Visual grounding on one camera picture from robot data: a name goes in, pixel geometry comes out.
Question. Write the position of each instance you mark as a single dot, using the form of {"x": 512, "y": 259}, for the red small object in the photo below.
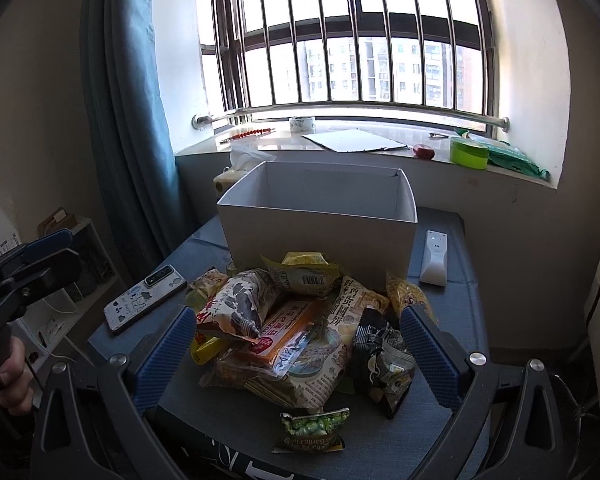
{"x": 423, "y": 152}

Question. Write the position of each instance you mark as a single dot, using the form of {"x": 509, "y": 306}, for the yellow snack bag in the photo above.
{"x": 305, "y": 273}

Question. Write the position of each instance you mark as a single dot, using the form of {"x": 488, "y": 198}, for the person's left hand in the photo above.
{"x": 17, "y": 393}

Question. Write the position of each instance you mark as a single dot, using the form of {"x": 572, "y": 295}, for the teal curtain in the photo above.
{"x": 147, "y": 208}

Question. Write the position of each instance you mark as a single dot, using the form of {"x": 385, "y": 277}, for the orange beaded keychain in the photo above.
{"x": 251, "y": 133}

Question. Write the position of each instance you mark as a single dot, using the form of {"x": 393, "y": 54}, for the white remote control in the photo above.
{"x": 434, "y": 268}

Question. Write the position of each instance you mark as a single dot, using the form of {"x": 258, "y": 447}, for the orange snack packet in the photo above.
{"x": 283, "y": 332}

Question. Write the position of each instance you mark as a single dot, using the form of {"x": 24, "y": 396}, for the gray white snack bag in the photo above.
{"x": 240, "y": 308}

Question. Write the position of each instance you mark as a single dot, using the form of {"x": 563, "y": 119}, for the steel window rail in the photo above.
{"x": 201, "y": 121}

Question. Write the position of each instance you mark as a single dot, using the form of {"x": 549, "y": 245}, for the white cardboard box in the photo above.
{"x": 363, "y": 218}

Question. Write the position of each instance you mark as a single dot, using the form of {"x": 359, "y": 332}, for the blue table cloth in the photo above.
{"x": 220, "y": 432}

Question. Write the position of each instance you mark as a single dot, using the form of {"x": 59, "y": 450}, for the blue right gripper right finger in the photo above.
{"x": 438, "y": 356}

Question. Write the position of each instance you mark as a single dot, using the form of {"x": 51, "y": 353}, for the tissue pack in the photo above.
{"x": 242, "y": 160}

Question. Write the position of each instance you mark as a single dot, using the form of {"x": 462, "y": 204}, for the smartphone with cartoon case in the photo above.
{"x": 142, "y": 297}

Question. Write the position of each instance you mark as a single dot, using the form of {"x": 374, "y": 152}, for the rice cracker snack packet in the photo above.
{"x": 202, "y": 289}

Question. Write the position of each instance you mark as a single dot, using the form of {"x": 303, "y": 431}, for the window security bars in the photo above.
{"x": 430, "y": 52}

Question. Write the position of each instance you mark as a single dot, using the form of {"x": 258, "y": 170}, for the large noodle snack bag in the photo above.
{"x": 312, "y": 372}

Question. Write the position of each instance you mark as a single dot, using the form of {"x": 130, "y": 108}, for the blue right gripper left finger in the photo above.
{"x": 158, "y": 356}

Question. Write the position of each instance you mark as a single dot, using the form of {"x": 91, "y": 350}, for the green plastic bag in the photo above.
{"x": 506, "y": 156}

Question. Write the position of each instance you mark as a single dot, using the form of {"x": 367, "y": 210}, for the black white snack bag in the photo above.
{"x": 381, "y": 365}

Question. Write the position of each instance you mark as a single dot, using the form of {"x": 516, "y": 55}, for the white cardboard sheet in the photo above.
{"x": 353, "y": 141}

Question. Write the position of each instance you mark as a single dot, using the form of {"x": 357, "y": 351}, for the green peas snack bag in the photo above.
{"x": 313, "y": 433}

